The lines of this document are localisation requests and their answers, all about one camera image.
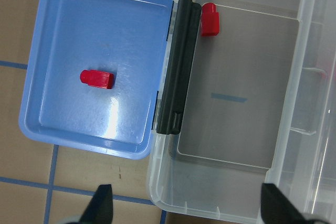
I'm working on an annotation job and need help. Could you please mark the black box latch handle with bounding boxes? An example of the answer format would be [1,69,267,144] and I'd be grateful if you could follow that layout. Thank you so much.
[156,0,202,135]

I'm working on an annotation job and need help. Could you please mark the red block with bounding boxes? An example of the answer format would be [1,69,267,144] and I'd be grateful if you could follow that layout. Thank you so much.
[201,3,220,37]
[80,69,114,89]

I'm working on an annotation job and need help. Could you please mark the clear plastic box lid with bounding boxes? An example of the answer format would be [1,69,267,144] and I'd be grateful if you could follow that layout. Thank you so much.
[303,0,335,222]

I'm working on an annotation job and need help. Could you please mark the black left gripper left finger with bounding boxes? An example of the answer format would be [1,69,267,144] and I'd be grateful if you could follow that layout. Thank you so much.
[78,184,113,224]

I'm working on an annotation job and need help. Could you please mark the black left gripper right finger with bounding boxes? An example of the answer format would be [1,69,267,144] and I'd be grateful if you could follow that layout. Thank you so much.
[260,183,312,224]

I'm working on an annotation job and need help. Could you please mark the clear plastic storage box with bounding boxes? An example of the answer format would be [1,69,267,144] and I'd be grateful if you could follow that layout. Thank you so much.
[148,0,335,223]

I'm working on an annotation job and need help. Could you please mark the blue plastic tray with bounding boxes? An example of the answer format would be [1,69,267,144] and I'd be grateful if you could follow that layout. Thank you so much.
[18,0,174,159]

